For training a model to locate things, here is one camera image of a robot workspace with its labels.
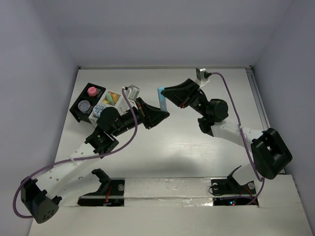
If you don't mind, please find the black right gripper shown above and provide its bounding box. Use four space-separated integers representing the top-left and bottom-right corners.
158 79 208 118

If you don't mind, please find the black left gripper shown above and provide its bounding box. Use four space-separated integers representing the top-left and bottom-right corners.
111 97 168 136

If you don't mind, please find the blue highlighter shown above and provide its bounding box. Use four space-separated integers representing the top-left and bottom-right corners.
158 94 167 112

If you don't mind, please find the amber highlighter cap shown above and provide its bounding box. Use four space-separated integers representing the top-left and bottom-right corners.
112 94 118 103

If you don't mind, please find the blue slime jar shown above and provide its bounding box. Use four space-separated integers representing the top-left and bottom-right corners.
93 103 106 118

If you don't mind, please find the clear jar of clips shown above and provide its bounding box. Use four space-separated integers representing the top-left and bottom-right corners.
77 100 91 114

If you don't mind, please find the blue highlighter cap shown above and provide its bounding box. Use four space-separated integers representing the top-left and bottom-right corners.
157 87 165 100

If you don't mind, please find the green highlighter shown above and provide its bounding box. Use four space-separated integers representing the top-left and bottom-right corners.
106 93 115 106

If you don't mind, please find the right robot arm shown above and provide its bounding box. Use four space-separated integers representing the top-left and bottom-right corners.
160 79 292 193

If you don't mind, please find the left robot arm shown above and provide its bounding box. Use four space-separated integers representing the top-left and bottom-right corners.
15 95 170 224

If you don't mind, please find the white slotted organizer box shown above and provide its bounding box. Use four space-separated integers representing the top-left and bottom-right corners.
89 89 129 128

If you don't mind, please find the black organizer box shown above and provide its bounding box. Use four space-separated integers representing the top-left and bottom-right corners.
69 83 106 123

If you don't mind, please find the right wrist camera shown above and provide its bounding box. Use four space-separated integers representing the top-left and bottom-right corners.
195 68 212 88

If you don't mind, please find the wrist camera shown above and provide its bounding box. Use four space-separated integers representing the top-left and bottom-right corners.
195 68 212 88
122 85 140 101

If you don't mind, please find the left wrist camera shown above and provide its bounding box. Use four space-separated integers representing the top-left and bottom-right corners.
122 85 140 101

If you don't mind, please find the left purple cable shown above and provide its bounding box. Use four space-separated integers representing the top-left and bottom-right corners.
12 88 138 219

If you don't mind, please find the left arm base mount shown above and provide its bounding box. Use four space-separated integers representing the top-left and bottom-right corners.
77 169 125 207

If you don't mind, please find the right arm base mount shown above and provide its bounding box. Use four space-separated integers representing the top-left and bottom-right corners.
208 166 258 206

